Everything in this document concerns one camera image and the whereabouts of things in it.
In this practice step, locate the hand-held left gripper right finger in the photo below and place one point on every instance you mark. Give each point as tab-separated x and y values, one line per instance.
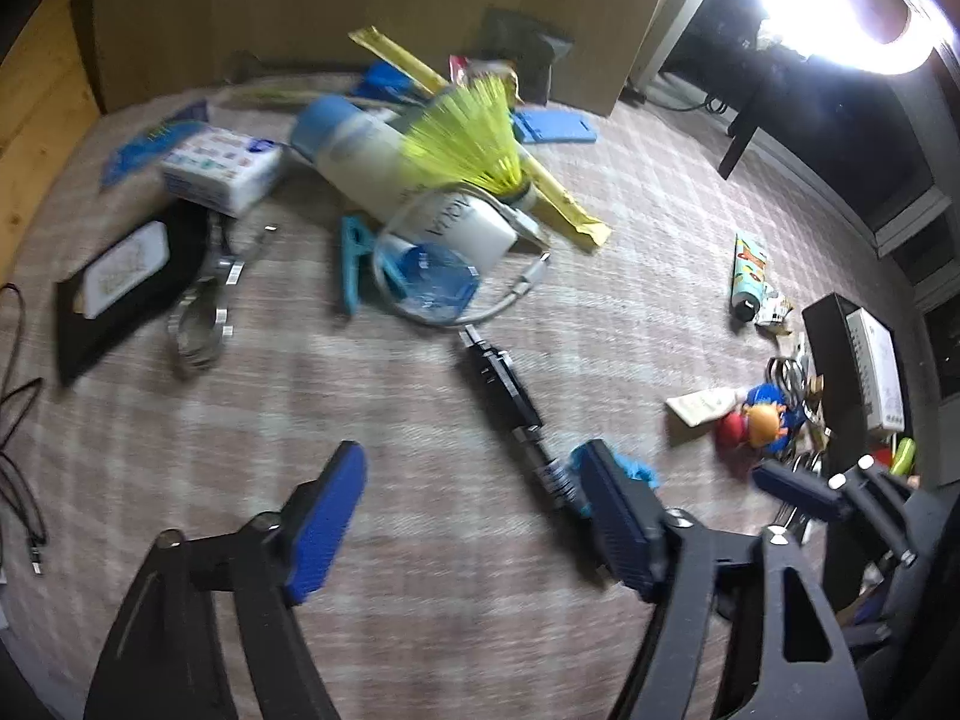
615	525

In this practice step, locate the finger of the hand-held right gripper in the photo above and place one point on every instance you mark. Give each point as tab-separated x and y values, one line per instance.
795	489

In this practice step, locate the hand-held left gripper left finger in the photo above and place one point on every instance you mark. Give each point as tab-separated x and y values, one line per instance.
330	525

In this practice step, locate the white sunscreen bottle blue cap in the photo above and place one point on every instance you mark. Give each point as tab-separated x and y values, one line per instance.
360	157

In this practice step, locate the plaid cloth desktop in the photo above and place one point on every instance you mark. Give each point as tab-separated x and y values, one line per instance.
375	405

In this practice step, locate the crumpled blue wrapper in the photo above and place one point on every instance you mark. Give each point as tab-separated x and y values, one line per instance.
637	469

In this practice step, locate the red and blue toy figure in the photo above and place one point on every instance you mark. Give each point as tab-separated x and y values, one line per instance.
761	420

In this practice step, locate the black box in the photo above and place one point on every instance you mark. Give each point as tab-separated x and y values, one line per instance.
832	375

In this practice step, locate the white box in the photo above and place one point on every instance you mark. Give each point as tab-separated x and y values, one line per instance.
877	375

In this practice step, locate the black folding tool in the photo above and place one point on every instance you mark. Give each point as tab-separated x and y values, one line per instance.
502	390

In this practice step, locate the small printed sachet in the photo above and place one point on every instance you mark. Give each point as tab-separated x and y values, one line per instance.
776	309

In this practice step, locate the colourful printed tube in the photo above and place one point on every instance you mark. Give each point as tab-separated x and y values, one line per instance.
750	270

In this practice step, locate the clear blue plastic case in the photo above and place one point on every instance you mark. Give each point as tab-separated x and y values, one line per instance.
435	285

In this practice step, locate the blue clothespin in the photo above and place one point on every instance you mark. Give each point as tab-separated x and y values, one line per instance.
352	262

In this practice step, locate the black flat card holder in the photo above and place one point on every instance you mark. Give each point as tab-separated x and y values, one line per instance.
90	345

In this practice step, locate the long yellow packet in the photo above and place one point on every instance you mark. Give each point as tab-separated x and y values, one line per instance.
570	217

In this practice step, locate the white badge card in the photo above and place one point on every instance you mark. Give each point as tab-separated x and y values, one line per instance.
124	270

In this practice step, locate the dark table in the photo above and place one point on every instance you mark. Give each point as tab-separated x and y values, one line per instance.
739	142

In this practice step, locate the white tissue pack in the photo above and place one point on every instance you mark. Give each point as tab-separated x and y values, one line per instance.
217	165

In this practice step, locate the blue phone stand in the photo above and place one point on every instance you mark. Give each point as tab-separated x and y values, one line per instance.
559	127

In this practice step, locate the yellow nylon shuttlecock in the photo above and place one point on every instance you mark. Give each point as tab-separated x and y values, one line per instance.
465	135

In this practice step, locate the red snack packet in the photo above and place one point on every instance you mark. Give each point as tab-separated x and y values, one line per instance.
469	67

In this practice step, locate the black bag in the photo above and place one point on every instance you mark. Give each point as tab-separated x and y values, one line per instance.
525	45

